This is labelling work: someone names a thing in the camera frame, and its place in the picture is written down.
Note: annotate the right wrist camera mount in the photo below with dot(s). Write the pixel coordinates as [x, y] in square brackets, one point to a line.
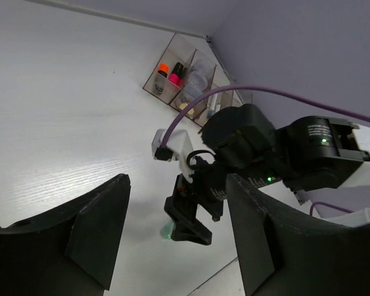
[178, 147]

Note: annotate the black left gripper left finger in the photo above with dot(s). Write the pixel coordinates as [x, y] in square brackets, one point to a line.
[70, 249]

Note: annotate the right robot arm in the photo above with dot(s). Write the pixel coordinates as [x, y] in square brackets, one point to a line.
[312, 153]

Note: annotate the clear jar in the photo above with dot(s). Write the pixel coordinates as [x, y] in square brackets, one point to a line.
[203, 67]
[198, 79]
[190, 93]

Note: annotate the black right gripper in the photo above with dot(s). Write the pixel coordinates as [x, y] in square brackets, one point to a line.
[200, 184]

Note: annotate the orange highlighter marker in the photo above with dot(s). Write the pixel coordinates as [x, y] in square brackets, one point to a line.
[163, 70]

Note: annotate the clear four-compartment organizer tray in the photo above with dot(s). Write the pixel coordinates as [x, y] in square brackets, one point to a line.
[184, 73]

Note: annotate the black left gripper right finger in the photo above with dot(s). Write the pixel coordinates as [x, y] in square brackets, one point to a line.
[283, 251]

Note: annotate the green utility knife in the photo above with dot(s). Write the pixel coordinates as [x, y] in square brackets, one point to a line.
[167, 230]

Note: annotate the pink highlighter marker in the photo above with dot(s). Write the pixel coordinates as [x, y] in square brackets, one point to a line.
[176, 73]

